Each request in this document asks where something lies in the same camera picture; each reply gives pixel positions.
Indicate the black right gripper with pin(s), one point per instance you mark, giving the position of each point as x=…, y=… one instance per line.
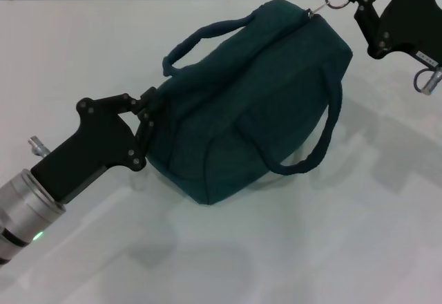
x=411, y=17

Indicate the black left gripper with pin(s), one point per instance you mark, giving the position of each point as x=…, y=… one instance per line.
x=100, y=145

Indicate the dark teal lunch bag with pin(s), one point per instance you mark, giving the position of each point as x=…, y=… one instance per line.
x=248, y=103

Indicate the left wrist metal connector plug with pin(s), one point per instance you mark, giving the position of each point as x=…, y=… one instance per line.
x=38, y=146

